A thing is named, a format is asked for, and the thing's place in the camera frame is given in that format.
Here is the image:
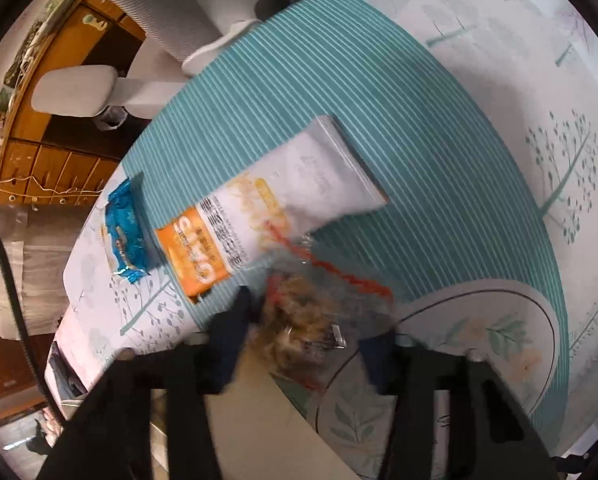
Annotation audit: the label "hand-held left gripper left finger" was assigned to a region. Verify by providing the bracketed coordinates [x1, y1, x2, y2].
[36, 285, 255, 480]

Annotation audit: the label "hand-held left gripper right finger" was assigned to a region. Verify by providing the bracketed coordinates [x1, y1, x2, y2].
[356, 332, 552, 480]

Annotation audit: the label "clear orange snack bag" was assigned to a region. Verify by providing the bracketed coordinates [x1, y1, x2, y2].
[251, 232, 396, 392]

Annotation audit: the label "blue snack packet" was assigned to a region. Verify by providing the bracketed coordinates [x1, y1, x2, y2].
[102, 172, 153, 287]

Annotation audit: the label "white and orange snack packet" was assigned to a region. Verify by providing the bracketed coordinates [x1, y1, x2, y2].
[156, 115, 391, 307]

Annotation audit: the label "teal tree print tablecloth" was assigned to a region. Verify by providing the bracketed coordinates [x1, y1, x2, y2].
[44, 0, 598, 480]

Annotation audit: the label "grey office chair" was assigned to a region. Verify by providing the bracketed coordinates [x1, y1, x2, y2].
[31, 0, 341, 134]

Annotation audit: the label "wooden cabinet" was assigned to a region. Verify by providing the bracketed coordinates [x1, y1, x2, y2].
[0, 0, 148, 209]

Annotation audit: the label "black cable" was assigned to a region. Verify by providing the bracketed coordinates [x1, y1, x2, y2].
[0, 205, 63, 432]

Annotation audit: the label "white string lights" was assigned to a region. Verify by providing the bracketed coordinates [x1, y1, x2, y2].
[0, 120, 106, 209]

